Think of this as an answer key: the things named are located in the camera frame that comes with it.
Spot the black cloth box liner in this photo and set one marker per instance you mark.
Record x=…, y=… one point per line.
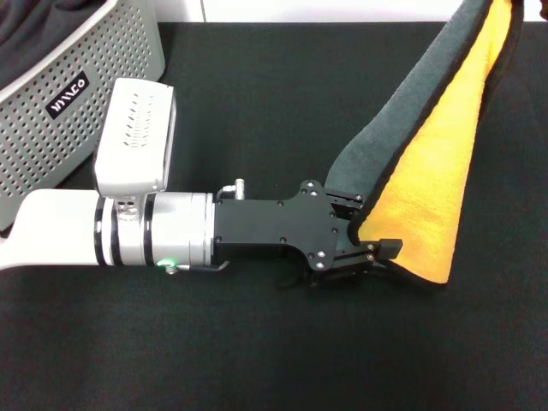
x=34, y=30

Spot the grey yellow towel black trim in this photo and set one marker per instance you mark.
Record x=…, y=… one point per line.
x=428, y=180

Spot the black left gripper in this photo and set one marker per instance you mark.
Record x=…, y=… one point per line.
x=278, y=227

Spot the black tablecloth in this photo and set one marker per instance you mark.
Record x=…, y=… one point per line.
x=257, y=342

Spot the grey perforated storage box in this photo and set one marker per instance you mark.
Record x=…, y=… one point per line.
x=51, y=141

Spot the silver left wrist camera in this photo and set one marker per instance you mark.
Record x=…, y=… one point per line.
x=137, y=137

